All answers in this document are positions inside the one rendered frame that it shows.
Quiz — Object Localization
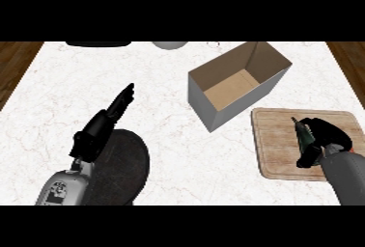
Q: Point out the dark green eggplant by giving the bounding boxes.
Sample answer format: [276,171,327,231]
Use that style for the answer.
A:
[289,116,319,166]

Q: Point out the wooden cutting board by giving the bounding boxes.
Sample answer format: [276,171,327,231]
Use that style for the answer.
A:
[249,107,365,182]

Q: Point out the open cardboard box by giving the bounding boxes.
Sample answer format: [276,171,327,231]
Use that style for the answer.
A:
[186,41,293,133]

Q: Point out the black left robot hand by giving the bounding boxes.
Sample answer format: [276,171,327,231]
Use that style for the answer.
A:
[67,82,135,164]

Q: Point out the black flat object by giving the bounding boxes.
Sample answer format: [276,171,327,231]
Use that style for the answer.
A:
[63,41,132,48]

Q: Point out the dark round plate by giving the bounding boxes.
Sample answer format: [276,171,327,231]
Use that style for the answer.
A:
[81,128,150,206]

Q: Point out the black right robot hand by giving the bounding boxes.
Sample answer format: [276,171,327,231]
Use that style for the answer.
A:
[295,117,354,169]

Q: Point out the grey round bowl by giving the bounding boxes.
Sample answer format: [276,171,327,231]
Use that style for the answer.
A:
[150,41,189,51]

